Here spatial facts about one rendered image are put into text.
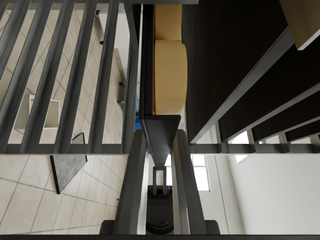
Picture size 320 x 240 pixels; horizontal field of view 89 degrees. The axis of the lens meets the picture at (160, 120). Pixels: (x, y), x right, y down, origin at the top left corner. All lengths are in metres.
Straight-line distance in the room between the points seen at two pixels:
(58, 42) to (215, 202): 4.77
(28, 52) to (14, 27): 0.15
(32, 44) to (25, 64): 0.09
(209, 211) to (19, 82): 4.71
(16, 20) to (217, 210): 4.89
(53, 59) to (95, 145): 0.35
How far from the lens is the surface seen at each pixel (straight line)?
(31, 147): 0.59
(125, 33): 2.78
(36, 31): 0.83
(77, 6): 0.90
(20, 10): 0.95
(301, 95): 0.27
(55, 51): 0.73
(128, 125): 0.49
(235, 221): 5.12
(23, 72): 0.73
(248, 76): 0.18
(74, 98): 0.59
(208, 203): 4.94
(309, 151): 0.63
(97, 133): 0.51
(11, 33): 0.88
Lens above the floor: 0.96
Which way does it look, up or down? level
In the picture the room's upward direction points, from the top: 90 degrees clockwise
